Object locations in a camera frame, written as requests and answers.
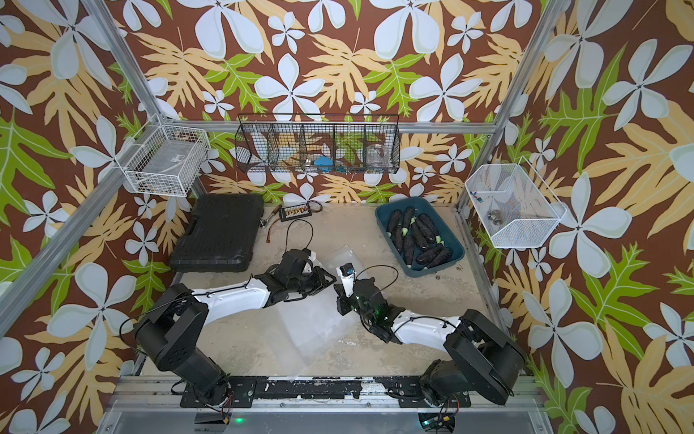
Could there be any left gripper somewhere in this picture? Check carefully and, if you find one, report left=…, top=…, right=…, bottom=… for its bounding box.
left=287, top=265, right=338, bottom=296

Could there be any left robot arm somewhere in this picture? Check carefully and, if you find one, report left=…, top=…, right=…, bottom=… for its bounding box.
left=134, top=249, right=336, bottom=407

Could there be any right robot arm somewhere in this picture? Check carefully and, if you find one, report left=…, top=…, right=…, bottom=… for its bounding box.
left=334, top=263, right=527, bottom=406

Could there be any stack of clear bags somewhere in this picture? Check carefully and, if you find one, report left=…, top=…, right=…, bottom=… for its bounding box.
left=254, top=243, right=391, bottom=375

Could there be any small black electronics board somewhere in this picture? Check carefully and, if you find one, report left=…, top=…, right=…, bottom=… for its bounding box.
left=279, top=204, right=313, bottom=222

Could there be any pile of eggplants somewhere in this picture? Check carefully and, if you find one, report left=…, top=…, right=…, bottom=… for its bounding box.
left=384, top=206, right=455, bottom=272

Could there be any teal plastic bin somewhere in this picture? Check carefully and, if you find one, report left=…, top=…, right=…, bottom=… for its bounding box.
left=375, top=197, right=464, bottom=278

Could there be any black tool case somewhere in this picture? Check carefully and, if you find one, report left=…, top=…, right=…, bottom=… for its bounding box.
left=168, top=193, right=264, bottom=273

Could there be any white mesh basket right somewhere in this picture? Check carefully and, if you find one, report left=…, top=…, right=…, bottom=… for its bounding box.
left=466, top=157, right=567, bottom=250

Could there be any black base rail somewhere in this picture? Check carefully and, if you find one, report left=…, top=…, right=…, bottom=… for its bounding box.
left=179, top=375, right=470, bottom=410

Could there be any black wire basket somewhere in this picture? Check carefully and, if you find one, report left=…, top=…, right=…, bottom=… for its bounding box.
left=232, top=113, right=402, bottom=174

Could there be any white wire basket left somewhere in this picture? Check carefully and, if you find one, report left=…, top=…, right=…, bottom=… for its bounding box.
left=119, top=115, right=211, bottom=197

